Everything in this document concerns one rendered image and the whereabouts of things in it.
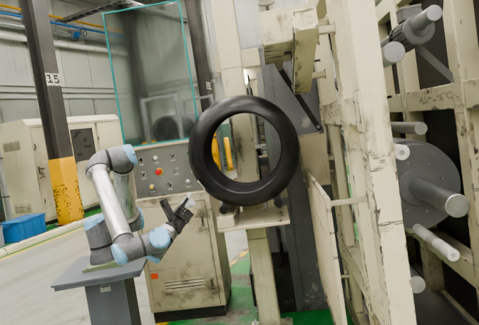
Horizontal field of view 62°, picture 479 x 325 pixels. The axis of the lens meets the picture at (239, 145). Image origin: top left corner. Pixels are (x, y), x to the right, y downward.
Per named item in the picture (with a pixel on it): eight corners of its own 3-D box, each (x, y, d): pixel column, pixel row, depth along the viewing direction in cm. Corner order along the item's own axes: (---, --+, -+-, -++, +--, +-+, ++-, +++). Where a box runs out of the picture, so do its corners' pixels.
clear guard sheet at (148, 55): (125, 148, 280) (102, 13, 275) (201, 137, 275) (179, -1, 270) (124, 148, 278) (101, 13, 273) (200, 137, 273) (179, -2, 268)
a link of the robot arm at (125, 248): (78, 150, 198) (115, 256, 155) (104, 144, 203) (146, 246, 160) (82, 167, 206) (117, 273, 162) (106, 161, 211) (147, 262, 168)
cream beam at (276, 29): (264, 65, 231) (260, 40, 230) (307, 58, 229) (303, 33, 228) (261, 46, 170) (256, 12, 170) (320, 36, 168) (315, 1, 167)
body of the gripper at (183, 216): (189, 216, 197) (176, 236, 190) (175, 206, 196) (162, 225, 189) (194, 212, 191) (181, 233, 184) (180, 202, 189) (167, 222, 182)
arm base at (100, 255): (85, 268, 233) (81, 251, 233) (95, 257, 252) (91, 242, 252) (117, 259, 235) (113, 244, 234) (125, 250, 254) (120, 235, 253)
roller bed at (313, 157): (303, 182, 248) (296, 135, 246) (326, 179, 246) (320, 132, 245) (306, 187, 228) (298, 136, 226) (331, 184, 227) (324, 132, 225)
